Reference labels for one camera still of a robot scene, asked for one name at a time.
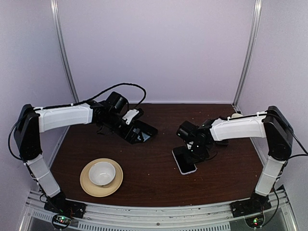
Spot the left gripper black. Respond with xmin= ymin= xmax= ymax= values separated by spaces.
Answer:
xmin=101 ymin=112 xmax=144 ymax=144

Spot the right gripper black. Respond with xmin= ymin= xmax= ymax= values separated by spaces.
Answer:
xmin=183 ymin=142 xmax=210 ymax=165

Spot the black smartphone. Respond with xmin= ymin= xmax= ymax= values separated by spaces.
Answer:
xmin=172 ymin=146 xmax=197 ymax=175

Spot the dark purple smartphone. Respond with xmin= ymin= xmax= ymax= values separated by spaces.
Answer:
xmin=216 ymin=140 xmax=229 ymax=146

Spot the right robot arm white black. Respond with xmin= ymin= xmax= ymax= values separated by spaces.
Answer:
xmin=172 ymin=106 xmax=294 ymax=213

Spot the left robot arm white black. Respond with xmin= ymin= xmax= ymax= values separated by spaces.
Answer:
xmin=11 ymin=91 xmax=150 ymax=214

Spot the light blue phone case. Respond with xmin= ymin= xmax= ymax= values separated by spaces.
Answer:
xmin=140 ymin=132 xmax=151 ymax=142

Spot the cream ribbed mug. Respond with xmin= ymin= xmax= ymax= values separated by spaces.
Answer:
xmin=231 ymin=113 xmax=243 ymax=118

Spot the white ceramic bowl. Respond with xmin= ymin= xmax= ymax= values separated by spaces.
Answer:
xmin=89 ymin=161 xmax=116 ymax=186

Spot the tan round plate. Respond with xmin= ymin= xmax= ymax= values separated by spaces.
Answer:
xmin=80 ymin=158 xmax=124 ymax=197

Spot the right circuit board with leds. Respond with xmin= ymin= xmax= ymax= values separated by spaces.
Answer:
xmin=245 ymin=215 xmax=265 ymax=229

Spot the circuit board with leds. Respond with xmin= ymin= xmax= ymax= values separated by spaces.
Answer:
xmin=245 ymin=215 xmax=265 ymax=229
xmin=51 ymin=214 xmax=72 ymax=229

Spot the left circuit board with leds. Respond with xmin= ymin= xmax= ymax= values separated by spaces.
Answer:
xmin=51 ymin=214 xmax=72 ymax=229

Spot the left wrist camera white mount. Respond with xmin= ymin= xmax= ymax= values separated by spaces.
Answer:
xmin=122 ymin=108 xmax=144 ymax=125

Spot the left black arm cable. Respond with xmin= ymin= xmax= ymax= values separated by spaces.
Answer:
xmin=79 ymin=82 xmax=147 ymax=111

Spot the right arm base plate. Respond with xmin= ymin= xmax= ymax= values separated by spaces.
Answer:
xmin=230 ymin=198 xmax=271 ymax=218

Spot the front aluminium rail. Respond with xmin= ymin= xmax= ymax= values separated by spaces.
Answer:
xmin=17 ymin=189 xmax=299 ymax=231

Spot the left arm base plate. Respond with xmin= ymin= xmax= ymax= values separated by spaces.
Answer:
xmin=44 ymin=192 xmax=86 ymax=218

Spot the left aluminium frame post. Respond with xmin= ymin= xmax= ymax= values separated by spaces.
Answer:
xmin=50 ymin=0 xmax=79 ymax=103

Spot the aluminium frame post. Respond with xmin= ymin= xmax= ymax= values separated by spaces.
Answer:
xmin=50 ymin=0 xmax=79 ymax=103
xmin=232 ymin=0 xmax=263 ymax=111

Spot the right aluminium frame post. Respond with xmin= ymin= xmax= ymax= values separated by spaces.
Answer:
xmin=232 ymin=0 xmax=263 ymax=111

